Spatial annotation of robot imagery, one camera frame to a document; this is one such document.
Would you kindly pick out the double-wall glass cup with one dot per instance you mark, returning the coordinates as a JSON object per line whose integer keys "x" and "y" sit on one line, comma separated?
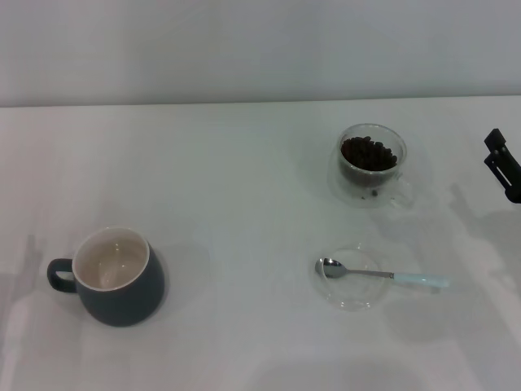
{"x": 346, "y": 187}

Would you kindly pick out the brown coffee bean pile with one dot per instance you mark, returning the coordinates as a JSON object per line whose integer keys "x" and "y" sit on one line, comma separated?
{"x": 366, "y": 156}

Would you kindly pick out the clear glass saucer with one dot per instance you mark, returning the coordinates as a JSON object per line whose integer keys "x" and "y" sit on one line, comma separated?
{"x": 350, "y": 295}

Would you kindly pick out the dark grey ceramic mug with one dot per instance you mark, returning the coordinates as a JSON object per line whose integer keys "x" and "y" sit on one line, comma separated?
{"x": 122, "y": 301}

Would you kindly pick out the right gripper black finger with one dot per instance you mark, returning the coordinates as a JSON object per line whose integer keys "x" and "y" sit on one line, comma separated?
{"x": 496, "y": 139}
{"x": 502, "y": 175}

